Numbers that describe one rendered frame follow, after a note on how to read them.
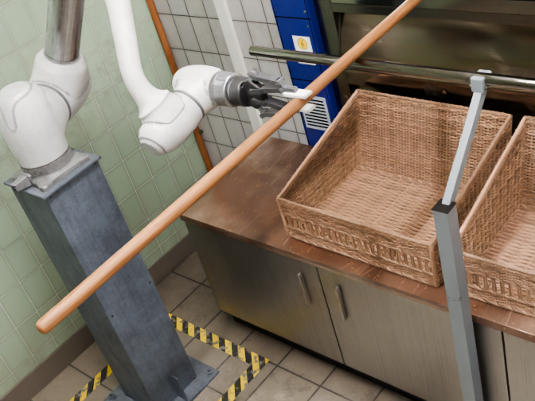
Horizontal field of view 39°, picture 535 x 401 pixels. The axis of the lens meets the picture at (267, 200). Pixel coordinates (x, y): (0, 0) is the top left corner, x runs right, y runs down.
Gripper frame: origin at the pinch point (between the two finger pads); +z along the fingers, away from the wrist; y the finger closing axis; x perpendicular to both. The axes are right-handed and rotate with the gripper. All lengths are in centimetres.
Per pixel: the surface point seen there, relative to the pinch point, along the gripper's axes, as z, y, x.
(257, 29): -70, 16, -61
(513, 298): 45, 56, -9
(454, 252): 36, 36, 0
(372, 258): 2, 58, -10
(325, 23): -39, 12, -61
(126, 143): -125, 53, -27
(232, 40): -83, 21, -60
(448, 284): 34, 47, 1
